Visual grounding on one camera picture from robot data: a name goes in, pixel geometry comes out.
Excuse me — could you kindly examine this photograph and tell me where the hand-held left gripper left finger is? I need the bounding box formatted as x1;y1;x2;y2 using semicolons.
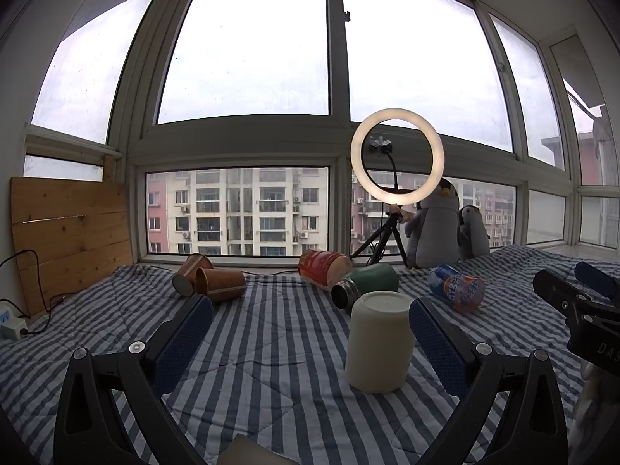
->
54;294;214;465

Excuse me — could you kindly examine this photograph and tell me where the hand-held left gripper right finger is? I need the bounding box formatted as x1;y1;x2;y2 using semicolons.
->
409;297;570;465

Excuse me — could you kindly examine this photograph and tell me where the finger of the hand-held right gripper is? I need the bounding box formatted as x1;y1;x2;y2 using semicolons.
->
575;261;620;308
532;269;607;321

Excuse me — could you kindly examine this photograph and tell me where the white cup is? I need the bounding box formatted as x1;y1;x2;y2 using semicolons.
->
344;291;417;394

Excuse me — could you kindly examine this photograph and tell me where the brown paper cup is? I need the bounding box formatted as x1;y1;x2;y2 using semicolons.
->
194;267;247;304
172;253;214;298

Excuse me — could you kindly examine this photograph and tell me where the green thermos cup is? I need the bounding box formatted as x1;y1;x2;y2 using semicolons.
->
331;263;400;310

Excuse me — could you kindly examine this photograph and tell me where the red paper cup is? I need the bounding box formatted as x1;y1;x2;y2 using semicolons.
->
297;249;354;288

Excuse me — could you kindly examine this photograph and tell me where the white cloth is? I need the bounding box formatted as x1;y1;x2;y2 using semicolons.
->
573;362;620;465

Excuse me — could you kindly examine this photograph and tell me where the blue striped blanket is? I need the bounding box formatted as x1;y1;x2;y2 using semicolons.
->
0;244;620;465

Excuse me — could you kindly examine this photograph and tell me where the large grey penguin plush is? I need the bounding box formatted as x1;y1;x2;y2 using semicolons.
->
403;177;460;270

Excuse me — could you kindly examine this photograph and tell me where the small grey penguin plush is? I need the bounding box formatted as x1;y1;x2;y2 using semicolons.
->
457;204;491;262

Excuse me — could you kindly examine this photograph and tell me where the black tripod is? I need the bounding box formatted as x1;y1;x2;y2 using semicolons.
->
349;202;408;267

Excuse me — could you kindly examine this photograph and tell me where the beige card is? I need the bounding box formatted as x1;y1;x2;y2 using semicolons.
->
213;434;302;465

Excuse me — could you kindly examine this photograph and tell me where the wooden board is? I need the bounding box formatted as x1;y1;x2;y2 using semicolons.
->
10;176;134;319

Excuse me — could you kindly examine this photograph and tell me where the white power strip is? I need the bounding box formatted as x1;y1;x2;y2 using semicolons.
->
0;300;31;341

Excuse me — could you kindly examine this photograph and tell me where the phone holder with gooseneck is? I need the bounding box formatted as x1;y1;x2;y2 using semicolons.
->
368;136;401;195

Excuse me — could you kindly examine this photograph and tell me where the black power cable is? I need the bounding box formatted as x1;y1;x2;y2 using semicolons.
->
0;249;69;336

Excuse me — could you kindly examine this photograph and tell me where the ring light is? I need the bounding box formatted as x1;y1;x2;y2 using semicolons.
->
350;107;446;205

